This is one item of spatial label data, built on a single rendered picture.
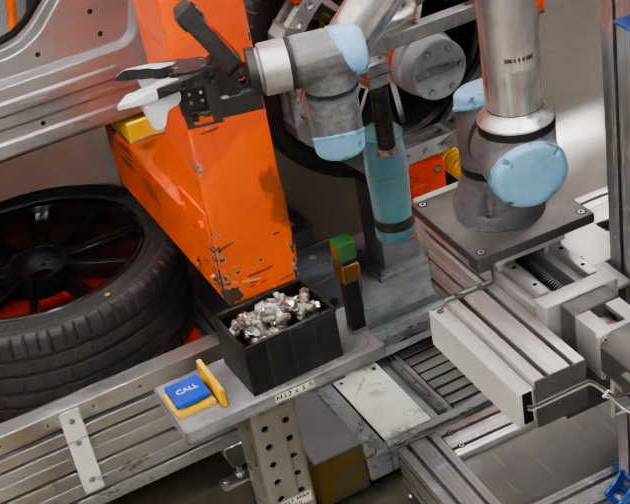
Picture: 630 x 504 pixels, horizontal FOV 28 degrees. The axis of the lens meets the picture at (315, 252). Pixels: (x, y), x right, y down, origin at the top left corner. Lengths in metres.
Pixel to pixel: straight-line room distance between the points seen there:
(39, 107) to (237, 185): 0.57
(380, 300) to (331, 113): 1.25
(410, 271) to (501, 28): 1.36
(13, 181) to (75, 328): 1.84
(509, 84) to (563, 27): 3.00
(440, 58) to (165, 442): 1.00
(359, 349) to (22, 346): 0.70
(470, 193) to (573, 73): 2.43
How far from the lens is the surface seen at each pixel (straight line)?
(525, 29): 1.80
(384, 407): 2.90
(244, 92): 1.76
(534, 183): 1.88
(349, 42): 1.75
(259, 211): 2.46
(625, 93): 1.93
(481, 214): 2.06
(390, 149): 2.46
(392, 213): 2.65
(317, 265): 2.81
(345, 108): 1.78
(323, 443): 2.75
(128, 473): 2.75
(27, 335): 2.66
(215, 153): 2.37
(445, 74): 2.57
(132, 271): 2.75
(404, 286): 3.01
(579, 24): 4.83
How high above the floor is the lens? 1.92
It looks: 32 degrees down
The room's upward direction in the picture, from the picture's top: 11 degrees counter-clockwise
